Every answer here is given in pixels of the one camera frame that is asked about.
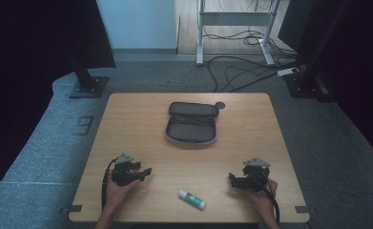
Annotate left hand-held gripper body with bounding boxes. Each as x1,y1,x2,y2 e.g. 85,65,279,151
111,153,142,187

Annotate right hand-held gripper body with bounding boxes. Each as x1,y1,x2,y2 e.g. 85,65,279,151
241,156,271,193

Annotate person's left hand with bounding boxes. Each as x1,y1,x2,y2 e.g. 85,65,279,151
105,172,141,211

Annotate person's right hand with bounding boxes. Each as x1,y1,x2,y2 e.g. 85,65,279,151
244,177,280,220

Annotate white green glue stick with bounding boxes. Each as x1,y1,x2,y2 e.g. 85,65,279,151
177,189,207,211

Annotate grey floor hatch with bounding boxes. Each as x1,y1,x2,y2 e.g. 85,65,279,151
73,115,95,136

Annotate open grey pencil case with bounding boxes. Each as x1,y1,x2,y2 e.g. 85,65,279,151
164,101,220,147

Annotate white power strip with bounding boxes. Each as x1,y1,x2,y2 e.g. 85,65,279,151
276,67,300,77

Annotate dark curtain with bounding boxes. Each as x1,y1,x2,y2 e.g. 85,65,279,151
0,0,117,204
278,0,373,160

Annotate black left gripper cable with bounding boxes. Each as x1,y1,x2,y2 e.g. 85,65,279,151
100,156,119,212

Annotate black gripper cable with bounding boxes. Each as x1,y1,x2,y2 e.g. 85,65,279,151
250,174,281,224
100,156,119,212

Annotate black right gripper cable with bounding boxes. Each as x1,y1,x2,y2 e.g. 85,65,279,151
250,174,281,224

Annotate black stand with base plate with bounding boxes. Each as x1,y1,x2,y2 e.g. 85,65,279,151
67,47,111,99
283,0,354,100

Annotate black floor cable loop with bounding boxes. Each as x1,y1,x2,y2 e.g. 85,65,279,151
206,54,300,94

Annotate tangled black floor cables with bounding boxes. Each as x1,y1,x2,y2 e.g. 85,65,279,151
202,24,298,59

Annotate white metal desk frame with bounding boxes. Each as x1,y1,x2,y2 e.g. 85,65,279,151
196,0,281,67

